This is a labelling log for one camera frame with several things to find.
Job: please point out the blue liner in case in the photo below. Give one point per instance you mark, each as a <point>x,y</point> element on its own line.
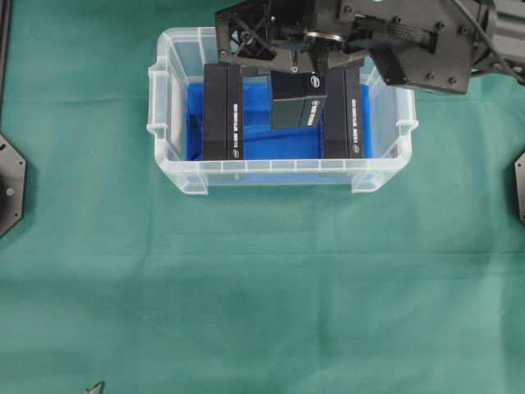
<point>260,141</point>

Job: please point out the black frame rail left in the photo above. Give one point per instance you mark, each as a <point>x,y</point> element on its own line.
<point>6,12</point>

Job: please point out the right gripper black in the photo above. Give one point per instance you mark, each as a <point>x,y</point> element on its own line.
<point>426,45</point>

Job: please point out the green table cloth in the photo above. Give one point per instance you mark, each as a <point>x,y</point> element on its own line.
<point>114,275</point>

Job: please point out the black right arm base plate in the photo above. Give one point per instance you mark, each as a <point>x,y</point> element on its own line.
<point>520,186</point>

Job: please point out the black box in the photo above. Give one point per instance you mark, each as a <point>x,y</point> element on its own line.
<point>223,113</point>
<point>298,100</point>
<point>343,115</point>

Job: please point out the small grey object at edge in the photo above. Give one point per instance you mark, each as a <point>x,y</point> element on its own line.
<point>97,388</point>

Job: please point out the clear plastic storage case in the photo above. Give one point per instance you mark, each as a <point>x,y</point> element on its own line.
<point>182,53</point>

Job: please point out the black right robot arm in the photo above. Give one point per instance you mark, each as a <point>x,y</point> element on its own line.
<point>498,28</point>

